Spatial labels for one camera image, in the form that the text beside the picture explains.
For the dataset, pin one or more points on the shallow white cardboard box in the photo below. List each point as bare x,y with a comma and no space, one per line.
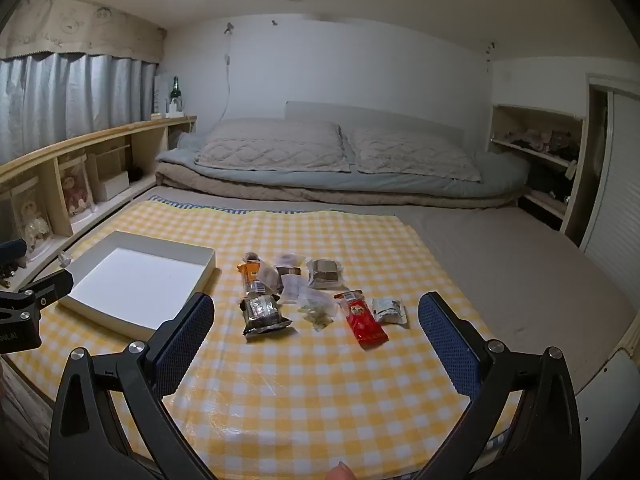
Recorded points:
135,280

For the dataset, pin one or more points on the green glass bottle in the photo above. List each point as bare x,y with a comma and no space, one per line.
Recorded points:
175,91

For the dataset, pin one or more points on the cream printed valance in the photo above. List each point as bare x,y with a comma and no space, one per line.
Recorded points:
75,25

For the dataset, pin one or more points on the quilted beige pillow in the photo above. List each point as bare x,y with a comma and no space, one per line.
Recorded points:
410,155
272,150

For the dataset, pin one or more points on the cream teddy bear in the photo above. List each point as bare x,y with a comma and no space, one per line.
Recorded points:
32,222

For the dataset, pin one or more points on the red snack packet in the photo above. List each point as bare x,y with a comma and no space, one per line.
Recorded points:
362,319

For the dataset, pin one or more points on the white sliding door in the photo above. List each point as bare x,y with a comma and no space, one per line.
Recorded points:
617,170

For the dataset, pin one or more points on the long wooden shelf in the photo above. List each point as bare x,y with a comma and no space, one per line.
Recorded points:
75,137

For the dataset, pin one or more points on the yellow checkered cloth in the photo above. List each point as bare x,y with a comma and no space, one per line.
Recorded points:
310,390

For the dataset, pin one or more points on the white open shelf unit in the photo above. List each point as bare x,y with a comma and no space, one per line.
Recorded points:
537,155

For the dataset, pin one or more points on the green snack clear packet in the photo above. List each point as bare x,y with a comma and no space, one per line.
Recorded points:
315,308

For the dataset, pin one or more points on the teddy bear in pink dress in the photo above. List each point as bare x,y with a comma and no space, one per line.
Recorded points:
77,190

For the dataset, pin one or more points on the chocolate donut clear packet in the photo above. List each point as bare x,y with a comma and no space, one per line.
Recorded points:
252,258

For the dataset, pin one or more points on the small white storage box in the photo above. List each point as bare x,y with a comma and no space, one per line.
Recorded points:
114,186

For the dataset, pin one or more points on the blue striped cloth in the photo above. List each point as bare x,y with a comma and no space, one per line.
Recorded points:
225,206

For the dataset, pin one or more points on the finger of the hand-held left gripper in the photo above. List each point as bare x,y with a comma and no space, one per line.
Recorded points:
47,285
12,249

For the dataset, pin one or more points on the orange snack packet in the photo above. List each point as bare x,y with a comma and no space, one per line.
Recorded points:
248,272

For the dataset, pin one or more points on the person's right hand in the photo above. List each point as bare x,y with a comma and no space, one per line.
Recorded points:
341,472

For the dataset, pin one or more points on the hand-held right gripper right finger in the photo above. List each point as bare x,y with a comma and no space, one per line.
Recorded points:
445,340

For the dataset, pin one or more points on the dark foil cake packet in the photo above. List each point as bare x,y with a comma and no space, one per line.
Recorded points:
262,314

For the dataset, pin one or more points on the silver foil cake packet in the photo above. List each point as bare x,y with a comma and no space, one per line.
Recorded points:
323,274

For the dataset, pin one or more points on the small clear packet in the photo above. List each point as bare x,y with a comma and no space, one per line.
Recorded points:
390,310

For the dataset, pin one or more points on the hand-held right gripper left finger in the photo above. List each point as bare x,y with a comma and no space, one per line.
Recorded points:
185,340

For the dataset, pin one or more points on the blue-grey duvet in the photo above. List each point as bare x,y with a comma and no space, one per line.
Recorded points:
500,172

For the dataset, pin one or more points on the grey curtain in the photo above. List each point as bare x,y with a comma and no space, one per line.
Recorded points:
65,95

